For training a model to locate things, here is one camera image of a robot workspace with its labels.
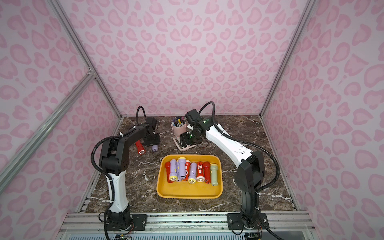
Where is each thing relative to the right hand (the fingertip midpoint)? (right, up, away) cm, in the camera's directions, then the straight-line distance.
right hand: (185, 143), depth 81 cm
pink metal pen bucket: (-6, +9, +19) cm, 22 cm away
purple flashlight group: (+4, -20, +3) cm, 20 cm away
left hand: (-21, -1, +22) cm, 30 cm away
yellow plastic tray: (-1, -27, +3) cm, 27 cm away
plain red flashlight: (+12, -14, +8) cm, 20 cm away
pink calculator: (-7, 0, +21) cm, 22 cm away
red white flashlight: (+1, -13, +9) cm, 16 cm away
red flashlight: (-11, -15, +8) cm, 20 cm away
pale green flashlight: (+16, -16, +7) cm, 24 cm away
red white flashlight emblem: (+8, -19, +3) cm, 21 cm away
